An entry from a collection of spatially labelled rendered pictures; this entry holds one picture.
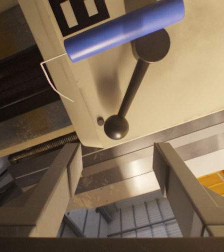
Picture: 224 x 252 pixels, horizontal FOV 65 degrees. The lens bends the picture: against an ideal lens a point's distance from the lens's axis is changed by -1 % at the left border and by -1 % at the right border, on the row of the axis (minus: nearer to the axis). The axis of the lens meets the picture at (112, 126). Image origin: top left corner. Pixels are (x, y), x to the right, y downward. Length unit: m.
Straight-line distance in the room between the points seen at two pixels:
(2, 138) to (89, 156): 0.50
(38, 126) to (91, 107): 0.79
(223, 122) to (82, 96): 0.94
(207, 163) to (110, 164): 0.57
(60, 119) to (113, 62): 0.76
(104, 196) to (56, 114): 0.58
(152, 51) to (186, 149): 0.91
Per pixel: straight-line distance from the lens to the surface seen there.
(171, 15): 0.21
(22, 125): 1.08
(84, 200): 1.22
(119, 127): 0.22
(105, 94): 0.26
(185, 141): 1.06
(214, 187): 3.29
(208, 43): 0.29
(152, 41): 0.22
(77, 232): 13.73
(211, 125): 1.10
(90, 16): 0.27
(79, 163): 0.16
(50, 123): 1.01
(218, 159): 1.20
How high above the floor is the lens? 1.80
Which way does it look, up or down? 7 degrees up
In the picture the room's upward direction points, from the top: 109 degrees counter-clockwise
